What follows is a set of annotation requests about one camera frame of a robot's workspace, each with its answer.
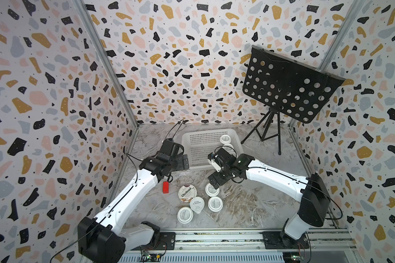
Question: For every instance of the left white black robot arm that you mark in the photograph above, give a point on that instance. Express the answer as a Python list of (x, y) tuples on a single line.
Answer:
[(100, 238)]

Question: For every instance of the white plastic basket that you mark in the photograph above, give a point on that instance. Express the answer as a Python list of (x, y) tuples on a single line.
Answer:
[(199, 144)]

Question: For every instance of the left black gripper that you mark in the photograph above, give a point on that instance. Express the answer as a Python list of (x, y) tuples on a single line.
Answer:
[(181, 165)]

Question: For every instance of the Chobani yogurt cup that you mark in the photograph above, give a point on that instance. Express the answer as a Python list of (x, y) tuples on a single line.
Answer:
[(187, 192)]

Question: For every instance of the front left white yogurt cup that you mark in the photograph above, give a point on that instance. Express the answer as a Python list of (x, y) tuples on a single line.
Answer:
[(185, 215)]

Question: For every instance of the centre white yogurt cup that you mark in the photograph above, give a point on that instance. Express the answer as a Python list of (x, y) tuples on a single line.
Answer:
[(215, 204)]

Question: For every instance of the upper middle white yogurt cup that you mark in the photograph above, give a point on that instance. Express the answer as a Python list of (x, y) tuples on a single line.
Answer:
[(211, 191)]

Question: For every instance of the black perforated music stand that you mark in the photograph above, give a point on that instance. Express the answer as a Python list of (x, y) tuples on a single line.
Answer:
[(286, 87)]

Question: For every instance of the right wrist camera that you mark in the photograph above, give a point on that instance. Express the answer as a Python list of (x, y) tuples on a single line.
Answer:
[(212, 159)]

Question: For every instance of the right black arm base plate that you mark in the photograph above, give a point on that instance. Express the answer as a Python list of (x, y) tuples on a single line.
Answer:
[(278, 240)]

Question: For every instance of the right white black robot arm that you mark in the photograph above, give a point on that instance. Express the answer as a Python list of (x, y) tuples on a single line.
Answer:
[(310, 192)]

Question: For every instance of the aluminium front rail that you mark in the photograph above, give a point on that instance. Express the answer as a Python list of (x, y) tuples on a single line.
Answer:
[(246, 246)]

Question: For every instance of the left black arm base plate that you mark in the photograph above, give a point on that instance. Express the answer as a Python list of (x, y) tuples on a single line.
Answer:
[(163, 241)]

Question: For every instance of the red tag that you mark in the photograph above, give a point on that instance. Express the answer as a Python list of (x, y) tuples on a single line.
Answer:
[(166, 187)]

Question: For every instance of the white teardrop lid yogurt cup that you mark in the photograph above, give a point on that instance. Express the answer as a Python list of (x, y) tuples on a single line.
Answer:
[(197, 204)]

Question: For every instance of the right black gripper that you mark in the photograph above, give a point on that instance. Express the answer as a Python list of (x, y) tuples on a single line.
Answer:
[(217, 182)]

